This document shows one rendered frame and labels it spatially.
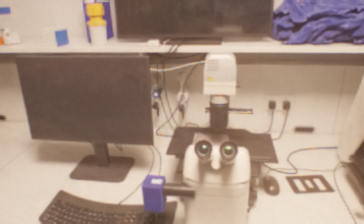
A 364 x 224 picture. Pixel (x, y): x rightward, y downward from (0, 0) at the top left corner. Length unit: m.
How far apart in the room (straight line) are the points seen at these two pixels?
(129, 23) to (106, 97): 0.43
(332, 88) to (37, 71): 1.36
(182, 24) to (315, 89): 0.75
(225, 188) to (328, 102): 0.95
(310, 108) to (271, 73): 0.29
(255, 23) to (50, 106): 0.93
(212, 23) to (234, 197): 0.78
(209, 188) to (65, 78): 0.68
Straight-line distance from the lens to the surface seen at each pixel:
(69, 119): 1.22
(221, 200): 0.87
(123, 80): 1.07
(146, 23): 1.37
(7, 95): 2.04
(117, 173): 1.29
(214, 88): 0.92
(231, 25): 1.33
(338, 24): 1.34
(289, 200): 1.18
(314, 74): 1.57
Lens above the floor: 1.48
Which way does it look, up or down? 23 degrees down
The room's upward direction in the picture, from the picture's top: 2 degrees counter-clockwise
